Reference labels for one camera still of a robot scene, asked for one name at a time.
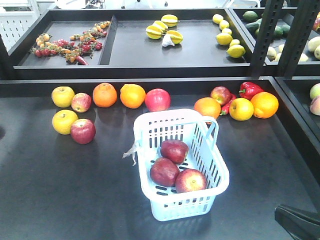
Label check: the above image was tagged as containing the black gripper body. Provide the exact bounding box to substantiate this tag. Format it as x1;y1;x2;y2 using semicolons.
274;204;320;240

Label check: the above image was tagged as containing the dark red apple front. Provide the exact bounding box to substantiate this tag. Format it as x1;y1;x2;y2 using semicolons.
175;168;207;193

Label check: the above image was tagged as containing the dark red apple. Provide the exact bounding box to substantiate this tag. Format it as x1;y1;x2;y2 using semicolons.
150;157;180;187
175;168;207;193

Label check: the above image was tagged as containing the dark red apple edge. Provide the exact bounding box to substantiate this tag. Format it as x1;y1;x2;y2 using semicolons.
160;139;189;165

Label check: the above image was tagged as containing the light blue plastic basket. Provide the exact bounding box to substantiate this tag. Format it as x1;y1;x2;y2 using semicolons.
132;108;230;221

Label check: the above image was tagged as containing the peach front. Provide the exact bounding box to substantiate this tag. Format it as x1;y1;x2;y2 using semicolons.
309;95;320;116

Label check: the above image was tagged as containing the peach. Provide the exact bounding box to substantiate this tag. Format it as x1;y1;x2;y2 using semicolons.
309;95;320;116
309;83;320;100

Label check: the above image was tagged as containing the orange fruit right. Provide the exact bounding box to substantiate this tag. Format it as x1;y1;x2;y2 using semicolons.
250;91;279;119

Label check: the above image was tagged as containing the orange fruit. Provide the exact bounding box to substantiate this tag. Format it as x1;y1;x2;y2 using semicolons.
193;97;221;119
250;91;279;119

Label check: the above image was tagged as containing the yellow apple fruit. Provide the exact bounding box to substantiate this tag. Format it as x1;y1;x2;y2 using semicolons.
229;98;254;121

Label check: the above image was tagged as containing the peach back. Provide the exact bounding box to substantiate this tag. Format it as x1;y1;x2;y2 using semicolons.
309;83;320;100

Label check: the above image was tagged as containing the red chili pepper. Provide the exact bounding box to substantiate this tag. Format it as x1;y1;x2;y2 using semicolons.
220;93;237;116

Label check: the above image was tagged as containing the red bell pepper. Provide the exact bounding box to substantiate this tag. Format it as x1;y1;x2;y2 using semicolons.
238;81;264;101

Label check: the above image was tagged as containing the orange fruit left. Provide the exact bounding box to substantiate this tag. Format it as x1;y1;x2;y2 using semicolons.
193;97;221;119

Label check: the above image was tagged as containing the red apple behind oranges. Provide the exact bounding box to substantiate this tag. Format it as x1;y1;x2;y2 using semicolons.
210;86;231;106

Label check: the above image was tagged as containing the white plastic tag strip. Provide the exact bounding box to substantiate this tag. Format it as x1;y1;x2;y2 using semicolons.
122;141;138;166

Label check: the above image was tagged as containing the red apple far left row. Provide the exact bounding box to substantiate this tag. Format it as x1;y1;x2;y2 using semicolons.
144;88;171;112

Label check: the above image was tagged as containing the orange in back row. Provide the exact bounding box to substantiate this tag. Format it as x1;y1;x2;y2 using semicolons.
120;83;146;109

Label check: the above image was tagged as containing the white garlic bulb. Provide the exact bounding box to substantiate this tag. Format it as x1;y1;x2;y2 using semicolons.
162;34;175;48

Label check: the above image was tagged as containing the orange back row left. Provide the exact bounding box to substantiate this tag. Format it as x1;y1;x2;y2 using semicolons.
92;82;118;108

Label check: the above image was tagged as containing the red apple front left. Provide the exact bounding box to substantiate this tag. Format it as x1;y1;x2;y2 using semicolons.
70;118;96;145

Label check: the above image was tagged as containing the small red apple left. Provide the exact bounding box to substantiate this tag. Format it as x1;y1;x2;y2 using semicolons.
71;92;92;113

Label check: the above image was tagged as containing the yellow apple front left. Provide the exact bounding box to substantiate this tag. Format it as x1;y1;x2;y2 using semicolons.
52;109;79;135

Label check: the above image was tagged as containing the yellow apple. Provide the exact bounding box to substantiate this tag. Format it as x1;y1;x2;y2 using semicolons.
52;109;79;135
51;86;75;108

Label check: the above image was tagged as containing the yellow apple back left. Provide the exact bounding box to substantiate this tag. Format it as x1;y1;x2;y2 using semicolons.
51;86;75;108

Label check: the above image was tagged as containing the black shelf post right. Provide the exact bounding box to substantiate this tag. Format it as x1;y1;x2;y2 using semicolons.
277;0;320;79

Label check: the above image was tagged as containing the black shelf post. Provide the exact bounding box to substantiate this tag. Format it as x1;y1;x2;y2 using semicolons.
249;0;284;78
277;0;320;79

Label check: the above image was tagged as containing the black shelf post left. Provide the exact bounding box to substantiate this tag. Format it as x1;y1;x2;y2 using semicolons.
249;0;284;78

